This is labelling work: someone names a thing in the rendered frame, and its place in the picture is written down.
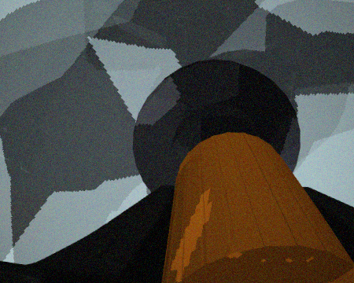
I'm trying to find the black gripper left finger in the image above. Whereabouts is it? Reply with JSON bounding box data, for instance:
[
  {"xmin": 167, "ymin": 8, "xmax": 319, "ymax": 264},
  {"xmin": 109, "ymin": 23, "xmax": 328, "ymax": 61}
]
[{"xmin": 0, "ymin": 185, "xmax": 174, "ymax": 283}]

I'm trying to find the orange knob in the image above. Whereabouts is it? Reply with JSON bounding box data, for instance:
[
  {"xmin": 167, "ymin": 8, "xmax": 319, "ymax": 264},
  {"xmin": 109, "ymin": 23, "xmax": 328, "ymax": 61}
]
[{"xmin": 162, "ymin": 132, "xmax": 354, "ymax": 283}]

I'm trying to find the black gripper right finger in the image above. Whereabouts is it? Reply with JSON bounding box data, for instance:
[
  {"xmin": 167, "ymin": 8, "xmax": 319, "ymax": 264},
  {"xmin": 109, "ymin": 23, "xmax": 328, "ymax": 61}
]
[{"xmin": 303, "ymin": 186, "xmax": 354, "ymax": 263}]

